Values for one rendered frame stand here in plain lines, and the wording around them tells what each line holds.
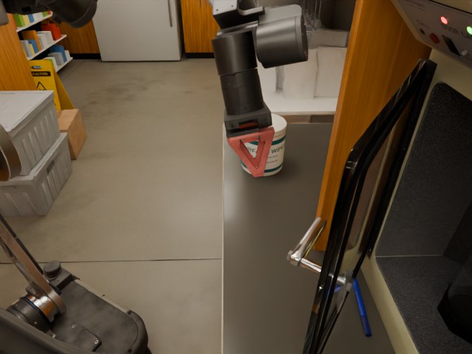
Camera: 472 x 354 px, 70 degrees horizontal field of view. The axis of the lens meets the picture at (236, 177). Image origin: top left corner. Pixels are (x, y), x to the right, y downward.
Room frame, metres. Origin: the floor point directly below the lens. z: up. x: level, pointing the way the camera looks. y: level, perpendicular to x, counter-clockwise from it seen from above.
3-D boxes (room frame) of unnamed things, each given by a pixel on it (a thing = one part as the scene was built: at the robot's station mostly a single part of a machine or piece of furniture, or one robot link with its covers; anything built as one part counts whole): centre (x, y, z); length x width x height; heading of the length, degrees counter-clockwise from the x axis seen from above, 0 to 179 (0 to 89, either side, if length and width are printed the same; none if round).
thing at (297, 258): (0.30, -0.11, 1.20); 0.10 x 0.05 x 0.03; 146
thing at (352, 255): (0.34, -0.17, 1.19); 0.30 x 0.01 x 0.40; 146
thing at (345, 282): (0.25, -0.12, 1.18); 0.02 x 0.02 x 0.06; 56
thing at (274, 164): (0.88, -0.08, 1.02); 0.13 x 0.13 x 0.15
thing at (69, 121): (2.54, 1.50, 0.14); 0.41 x 0.32 x 0.28; 8
